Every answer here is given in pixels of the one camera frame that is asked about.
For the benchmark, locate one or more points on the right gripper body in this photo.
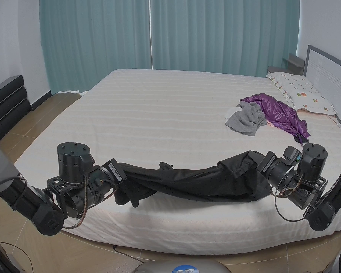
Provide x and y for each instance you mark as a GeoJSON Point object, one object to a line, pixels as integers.
{"type": "Point", "coordinates": [278, 172]}

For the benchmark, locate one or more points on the blue-green curtain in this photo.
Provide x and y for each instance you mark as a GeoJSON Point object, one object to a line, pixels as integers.
{"type": "Point", "coordinates": [96, 33]}
{"type": "Point", "coordinates": [221, 24]}

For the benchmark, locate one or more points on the grey garment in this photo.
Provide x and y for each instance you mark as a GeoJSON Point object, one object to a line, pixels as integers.
{"type": "Point", "coordinates": [244, 121]}

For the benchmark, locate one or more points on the white garment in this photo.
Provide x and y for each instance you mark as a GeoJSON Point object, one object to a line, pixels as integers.
{"type": "Point", "coordinates": [231, 112]}

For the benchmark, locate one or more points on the bed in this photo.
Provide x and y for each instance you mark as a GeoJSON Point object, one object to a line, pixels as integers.
{"type": "Point", "coordinates": [159, 109]}

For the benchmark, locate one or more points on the grey bedside table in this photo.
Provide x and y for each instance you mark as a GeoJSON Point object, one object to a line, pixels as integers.
{"type": "Point", "coordinates": [292, 62]}

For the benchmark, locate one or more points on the white printed pillow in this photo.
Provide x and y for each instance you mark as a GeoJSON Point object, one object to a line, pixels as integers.
{"type": "Point", "coordinates": [301, 92]}

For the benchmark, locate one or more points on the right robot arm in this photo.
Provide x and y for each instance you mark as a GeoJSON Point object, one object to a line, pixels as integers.
{"type": "Point", "coordinates": [312, 163]}

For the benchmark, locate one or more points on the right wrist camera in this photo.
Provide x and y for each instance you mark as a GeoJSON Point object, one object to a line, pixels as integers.
{"type": "Point", "coordinates": [291, 153]}

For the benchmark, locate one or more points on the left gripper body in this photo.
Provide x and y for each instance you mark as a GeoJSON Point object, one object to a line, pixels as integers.
{"type": "Point", "coordinates": [112, 178]}

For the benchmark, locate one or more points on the purple satin garment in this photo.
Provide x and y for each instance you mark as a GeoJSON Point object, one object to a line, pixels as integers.
{"type": "Point", "coordinates": [281, 112]}

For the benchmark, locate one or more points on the black chest of drawers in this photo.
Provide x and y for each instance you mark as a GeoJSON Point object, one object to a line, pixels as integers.
{"type": "Point", "coordinates": [5, 107]}

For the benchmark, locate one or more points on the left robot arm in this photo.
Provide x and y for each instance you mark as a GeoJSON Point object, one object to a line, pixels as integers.
{"type": "Point", "coordinates": [74, 163]}

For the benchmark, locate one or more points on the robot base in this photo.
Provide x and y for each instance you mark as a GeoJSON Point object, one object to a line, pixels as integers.
{"type": "Point", "coordinates": [179, 267]}

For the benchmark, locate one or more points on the black T-shirt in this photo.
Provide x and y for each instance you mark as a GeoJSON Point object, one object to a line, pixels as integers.
{"type": "Point", "coordinates": [187, 183]}

